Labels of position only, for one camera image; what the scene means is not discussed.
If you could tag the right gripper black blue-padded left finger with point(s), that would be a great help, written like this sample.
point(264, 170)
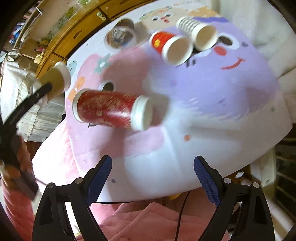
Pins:
point(52, 221)

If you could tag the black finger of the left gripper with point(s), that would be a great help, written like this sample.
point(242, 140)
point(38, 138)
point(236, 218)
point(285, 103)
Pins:
point(25, 105)

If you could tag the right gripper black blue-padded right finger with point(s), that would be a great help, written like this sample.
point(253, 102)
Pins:
point(254, 220)

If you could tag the tan paper cup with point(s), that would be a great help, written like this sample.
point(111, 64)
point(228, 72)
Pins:
point(60, 79)

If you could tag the tall red patterned cup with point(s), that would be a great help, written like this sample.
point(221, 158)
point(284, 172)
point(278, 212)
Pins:
point(114, 109)

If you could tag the dark patterned paper cup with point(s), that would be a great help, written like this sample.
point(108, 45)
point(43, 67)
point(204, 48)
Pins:
point(122, 35)

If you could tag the small red paper cup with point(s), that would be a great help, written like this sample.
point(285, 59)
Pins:
point(174, 49)

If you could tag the checkered grey paper cup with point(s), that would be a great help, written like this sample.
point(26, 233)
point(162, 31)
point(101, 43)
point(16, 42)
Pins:
point(203, 35)

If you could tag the pink fleece blanket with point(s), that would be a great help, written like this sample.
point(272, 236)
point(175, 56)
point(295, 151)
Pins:
point(143, 220)

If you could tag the wooden desk with drawers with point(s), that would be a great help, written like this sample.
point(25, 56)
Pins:
point(85, 23)

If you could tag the cartoon printed table mat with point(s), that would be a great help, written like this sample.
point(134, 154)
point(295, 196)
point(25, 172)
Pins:
point(224, 104)

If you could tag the white floral curtain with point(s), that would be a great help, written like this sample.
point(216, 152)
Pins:
point(269, 32)

